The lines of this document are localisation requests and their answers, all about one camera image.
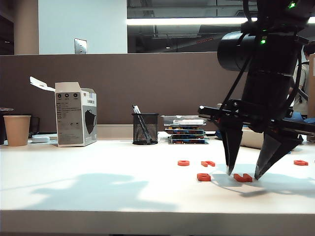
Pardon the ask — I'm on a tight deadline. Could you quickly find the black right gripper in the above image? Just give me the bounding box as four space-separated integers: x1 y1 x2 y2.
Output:
198 70 315 180

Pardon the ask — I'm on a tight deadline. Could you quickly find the case of colourful magnets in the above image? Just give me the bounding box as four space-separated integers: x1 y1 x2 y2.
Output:
164 125 206 135
168 138 210 145
168 133 207 140

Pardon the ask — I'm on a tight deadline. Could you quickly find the beige oval tray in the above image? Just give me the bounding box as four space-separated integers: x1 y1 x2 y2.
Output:
240 127 266 149

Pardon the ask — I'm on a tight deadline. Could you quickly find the blue fabric bag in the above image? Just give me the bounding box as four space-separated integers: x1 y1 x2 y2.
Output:
215 112 315 139

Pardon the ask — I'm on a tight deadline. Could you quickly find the person in light shirt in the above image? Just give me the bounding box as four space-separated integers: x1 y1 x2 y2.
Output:
292 41 315 116

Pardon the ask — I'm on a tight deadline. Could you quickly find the white marker in case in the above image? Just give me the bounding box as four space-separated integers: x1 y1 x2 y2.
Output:
173 119 206 125

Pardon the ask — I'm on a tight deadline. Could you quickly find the tall cardboard box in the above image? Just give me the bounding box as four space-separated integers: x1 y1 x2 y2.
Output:
307 54 315 143

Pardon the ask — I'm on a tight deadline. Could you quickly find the clear plastic case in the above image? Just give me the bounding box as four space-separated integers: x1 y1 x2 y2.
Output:
160 115 210 127

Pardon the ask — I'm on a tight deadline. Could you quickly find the black mesh pen holder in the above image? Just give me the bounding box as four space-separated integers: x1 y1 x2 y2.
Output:
131 113 159 146

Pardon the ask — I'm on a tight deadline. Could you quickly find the black white pen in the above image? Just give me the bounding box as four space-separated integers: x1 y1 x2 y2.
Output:
132 105 152 144

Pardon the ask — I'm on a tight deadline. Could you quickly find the white ceiling light strip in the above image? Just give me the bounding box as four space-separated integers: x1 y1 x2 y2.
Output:
126 17 259 26

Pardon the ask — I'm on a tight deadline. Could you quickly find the brown desk divider panel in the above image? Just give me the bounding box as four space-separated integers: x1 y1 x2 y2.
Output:
0 52 249 141

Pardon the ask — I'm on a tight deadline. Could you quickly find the white grey face mask box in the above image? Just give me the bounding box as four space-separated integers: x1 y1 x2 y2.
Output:
29 76 98 148

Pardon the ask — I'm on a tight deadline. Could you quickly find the small white case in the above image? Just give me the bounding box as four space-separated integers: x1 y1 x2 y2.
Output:
31 135 51 144

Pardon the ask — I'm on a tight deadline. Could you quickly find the dark glass mug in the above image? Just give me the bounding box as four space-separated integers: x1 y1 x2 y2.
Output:
29 117 41 138

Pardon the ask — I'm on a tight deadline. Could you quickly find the brown paper cup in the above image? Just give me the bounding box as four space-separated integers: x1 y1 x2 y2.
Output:
3 115 32 147

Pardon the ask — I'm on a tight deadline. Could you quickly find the dark round container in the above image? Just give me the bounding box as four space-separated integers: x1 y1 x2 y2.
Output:
0 107 14 146

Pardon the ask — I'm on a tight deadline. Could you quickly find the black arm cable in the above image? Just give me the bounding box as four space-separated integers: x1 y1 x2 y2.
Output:
221 0 259 107

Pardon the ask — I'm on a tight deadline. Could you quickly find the metal wall plate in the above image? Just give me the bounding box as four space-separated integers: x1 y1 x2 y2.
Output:
74 38 88 55

